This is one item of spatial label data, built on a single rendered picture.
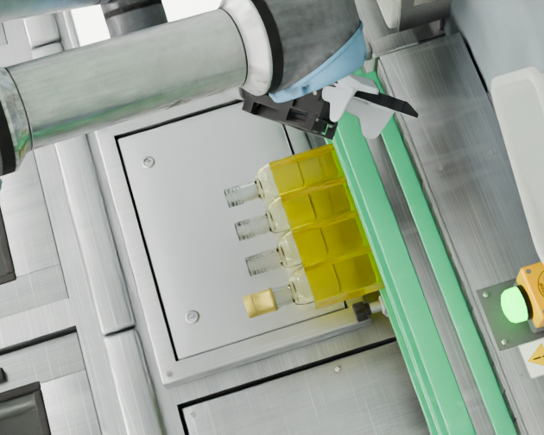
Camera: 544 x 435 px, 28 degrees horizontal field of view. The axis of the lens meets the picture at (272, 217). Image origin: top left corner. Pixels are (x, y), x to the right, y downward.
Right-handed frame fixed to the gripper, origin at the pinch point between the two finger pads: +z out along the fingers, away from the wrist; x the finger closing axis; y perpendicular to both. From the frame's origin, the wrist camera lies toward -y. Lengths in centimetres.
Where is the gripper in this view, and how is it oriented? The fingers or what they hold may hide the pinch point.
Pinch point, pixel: (402, 99)
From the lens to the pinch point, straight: 132.8
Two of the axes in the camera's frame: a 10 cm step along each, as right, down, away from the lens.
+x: -4.2, -1.0, -9.0
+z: 8.5, 3.1, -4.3
